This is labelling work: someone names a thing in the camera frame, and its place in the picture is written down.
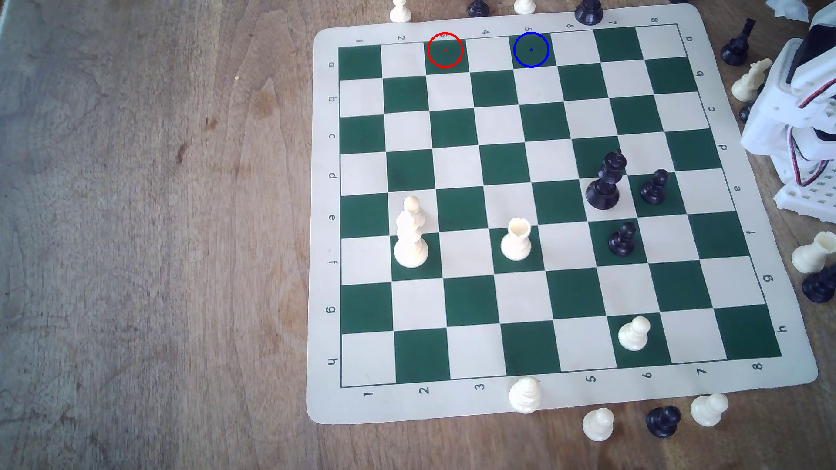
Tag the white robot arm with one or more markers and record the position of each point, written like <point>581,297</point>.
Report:
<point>770,124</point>

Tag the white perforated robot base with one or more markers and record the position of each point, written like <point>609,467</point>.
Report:
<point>810,197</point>

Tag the white chess king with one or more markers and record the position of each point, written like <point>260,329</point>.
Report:
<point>411,241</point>

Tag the green and white chess mat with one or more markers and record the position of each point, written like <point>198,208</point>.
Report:
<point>457,163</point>

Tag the white chess rook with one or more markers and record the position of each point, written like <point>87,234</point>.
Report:
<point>516,245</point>
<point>812,254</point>

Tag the black chess king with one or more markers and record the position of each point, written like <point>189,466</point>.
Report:
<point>604,189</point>

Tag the white chess pawn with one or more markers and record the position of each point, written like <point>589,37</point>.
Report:
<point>597,425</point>
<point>400,12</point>
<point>525,397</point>
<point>633,336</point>
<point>708,410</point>

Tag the black chess pawn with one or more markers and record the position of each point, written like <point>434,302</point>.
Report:
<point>663,422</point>
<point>622,243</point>
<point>654,189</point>

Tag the black chess piece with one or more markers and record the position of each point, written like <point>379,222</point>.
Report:
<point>744,113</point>
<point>477,8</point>
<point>589,13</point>
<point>821,286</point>

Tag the white chess piece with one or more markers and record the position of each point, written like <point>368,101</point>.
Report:
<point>524,6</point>

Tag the white chess knight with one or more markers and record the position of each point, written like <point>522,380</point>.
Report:
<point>750,81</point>

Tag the black chess bishop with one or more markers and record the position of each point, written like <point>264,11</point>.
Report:
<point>737,49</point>

